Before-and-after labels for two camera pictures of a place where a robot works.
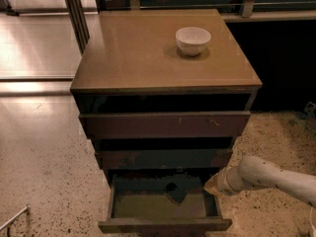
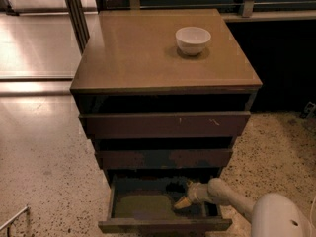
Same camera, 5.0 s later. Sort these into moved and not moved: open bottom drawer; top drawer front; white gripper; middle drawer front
Moved: white gripper
Not moved: middle drawer front; open bottom drawer; top drawer front
